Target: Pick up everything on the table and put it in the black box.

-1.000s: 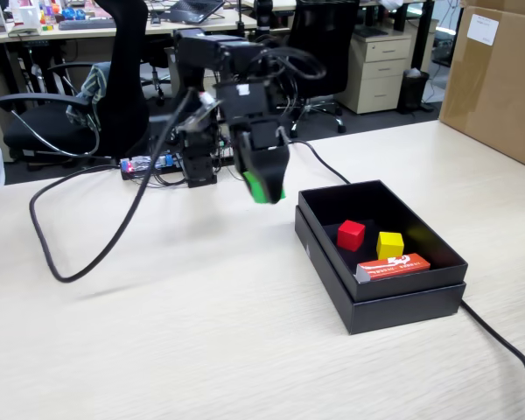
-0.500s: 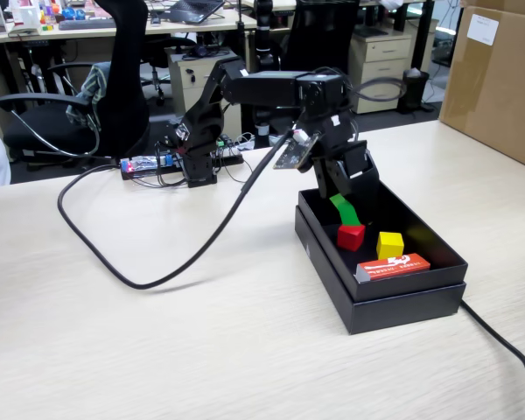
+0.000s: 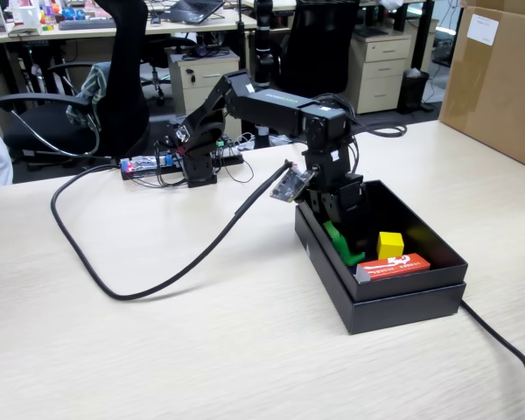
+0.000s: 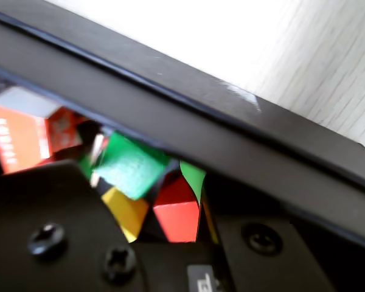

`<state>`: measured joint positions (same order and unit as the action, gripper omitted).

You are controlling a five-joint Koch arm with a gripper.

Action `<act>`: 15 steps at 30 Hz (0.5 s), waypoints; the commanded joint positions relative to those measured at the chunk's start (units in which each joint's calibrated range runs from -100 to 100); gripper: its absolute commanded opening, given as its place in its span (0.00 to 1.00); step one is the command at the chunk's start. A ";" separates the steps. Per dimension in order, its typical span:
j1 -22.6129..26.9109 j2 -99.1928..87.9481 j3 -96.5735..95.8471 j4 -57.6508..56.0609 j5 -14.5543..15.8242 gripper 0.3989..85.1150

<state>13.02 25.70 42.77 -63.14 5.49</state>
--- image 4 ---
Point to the red wooden cube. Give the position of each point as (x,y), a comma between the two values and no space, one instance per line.
(176,217)

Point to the black open box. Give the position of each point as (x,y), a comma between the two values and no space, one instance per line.
(200,88)

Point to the orange rectangular pack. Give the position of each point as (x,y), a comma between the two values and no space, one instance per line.
(18,143)

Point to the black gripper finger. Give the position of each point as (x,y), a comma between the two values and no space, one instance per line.
(48,219)
(261,261)

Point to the green wooden cube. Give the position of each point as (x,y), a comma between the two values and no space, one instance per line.
(127,167)

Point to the yellow wooden cube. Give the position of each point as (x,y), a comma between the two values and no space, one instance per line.
(128,214)

